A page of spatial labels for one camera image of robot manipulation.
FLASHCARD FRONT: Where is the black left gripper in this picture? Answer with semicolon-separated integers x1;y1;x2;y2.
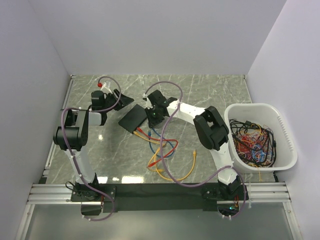
102;88;134;112

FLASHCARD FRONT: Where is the black network switch box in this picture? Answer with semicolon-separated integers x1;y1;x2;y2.
118;104;147;134

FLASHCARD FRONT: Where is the blue ethernet patch cable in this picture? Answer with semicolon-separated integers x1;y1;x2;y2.
147;129;177;154

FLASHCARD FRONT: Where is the red ethernet patch cable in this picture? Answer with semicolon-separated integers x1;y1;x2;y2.
136;127;179;167

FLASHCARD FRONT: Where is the yellow ethernet cable loop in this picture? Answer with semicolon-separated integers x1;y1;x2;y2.
155;149;198;182

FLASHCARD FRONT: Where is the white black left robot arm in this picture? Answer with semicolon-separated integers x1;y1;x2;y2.
53;89;134;201

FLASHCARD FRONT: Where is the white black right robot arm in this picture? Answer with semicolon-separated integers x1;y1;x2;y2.
142;90;242;200

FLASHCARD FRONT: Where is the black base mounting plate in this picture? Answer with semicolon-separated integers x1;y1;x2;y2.
70;182;249;216

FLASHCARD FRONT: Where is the white plastic basket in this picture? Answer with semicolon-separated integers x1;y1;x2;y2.
224;103;298;174

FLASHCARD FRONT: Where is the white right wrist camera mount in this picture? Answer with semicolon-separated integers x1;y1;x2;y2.
142;93;153;109

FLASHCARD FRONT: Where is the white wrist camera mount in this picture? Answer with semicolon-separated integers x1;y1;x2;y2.
142;93;153;109
97;80;112;93

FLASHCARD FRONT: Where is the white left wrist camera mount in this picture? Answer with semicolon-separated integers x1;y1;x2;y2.
97;80;112;93

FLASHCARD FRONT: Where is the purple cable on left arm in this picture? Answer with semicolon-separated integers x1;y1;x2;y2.
61;76;123;222

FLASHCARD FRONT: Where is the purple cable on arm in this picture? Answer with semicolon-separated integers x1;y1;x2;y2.
144;81;247;220
61;76;123;222

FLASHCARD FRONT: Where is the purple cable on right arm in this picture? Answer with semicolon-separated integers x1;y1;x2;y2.
144;81;247;220

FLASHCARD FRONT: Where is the tangled cable bundle in basket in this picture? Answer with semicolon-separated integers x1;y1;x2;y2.
228;118;278;168

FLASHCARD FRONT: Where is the aluminium front frame rail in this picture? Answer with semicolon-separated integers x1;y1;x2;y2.
26;182;291;205

